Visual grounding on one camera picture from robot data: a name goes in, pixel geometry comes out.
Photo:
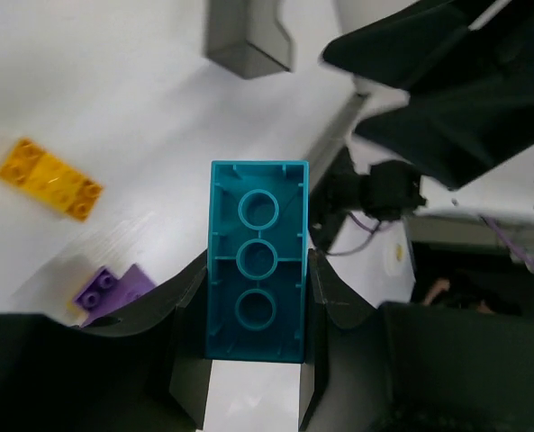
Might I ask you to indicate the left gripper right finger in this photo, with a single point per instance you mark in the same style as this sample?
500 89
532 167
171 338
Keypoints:
406 367

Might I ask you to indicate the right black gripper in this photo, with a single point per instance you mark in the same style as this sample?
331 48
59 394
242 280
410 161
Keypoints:
471 91

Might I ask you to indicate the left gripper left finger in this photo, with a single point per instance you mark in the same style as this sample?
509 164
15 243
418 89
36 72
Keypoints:
140 368

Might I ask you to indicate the long teal lego brick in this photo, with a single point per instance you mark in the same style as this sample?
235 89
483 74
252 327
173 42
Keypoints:
257 261

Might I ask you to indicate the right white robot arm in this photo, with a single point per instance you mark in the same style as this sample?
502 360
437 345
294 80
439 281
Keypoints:
390 189

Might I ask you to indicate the light purple lego piece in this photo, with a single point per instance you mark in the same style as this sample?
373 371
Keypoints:
105 292

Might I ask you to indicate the person in background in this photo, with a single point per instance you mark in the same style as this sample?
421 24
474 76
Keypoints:
458 291

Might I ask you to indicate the grey plastic container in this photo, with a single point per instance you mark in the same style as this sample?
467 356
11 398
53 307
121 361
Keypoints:
248 38

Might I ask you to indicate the yellow lego plate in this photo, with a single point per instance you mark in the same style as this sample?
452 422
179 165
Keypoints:
49 180

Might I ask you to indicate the aluminium rail front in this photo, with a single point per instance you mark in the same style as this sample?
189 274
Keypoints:
333 137

